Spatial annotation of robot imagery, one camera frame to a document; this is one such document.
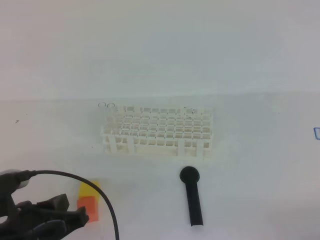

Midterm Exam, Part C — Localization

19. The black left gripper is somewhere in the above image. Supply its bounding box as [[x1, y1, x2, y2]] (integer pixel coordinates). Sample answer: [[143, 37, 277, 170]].
[[0, 193, 89, 240]]

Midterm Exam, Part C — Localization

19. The clear glass test tube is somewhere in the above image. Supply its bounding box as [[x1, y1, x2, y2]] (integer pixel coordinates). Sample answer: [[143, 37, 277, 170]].
[[106, 102, 118, 129]]

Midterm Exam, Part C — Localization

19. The clear test tube in rack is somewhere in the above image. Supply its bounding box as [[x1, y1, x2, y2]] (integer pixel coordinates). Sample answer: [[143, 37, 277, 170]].
[[98, 102, 108, 127]]

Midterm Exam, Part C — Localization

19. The white plastic test tube rack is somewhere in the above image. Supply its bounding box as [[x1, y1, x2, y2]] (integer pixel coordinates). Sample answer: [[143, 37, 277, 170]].
[[100, 105, 213, 161]]

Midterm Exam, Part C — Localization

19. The orange foam cube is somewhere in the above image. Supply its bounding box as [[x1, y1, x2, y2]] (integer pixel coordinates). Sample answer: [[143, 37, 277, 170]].
[[77, 196, 99, 223]]

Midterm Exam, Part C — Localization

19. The yellow foam cube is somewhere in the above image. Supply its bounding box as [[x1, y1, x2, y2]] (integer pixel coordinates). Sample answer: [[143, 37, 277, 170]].
[[78, 182, 100, 201]]

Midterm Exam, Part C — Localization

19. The black plastic scoop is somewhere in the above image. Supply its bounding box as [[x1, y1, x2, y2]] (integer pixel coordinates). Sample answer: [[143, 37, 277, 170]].
[[179, 166, 204, 226]]

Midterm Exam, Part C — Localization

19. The blue marking on table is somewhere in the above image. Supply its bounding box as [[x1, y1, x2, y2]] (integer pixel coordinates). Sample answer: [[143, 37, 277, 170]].
[[313, 127, 320, 140]]

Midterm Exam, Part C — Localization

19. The black camera cable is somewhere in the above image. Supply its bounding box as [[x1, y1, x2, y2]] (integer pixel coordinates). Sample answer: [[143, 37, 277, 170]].
[[17, 169, 120, 240]]

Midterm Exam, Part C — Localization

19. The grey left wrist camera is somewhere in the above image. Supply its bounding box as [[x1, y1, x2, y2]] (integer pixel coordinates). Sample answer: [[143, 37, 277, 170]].
[[0, 169, 36, 197]]

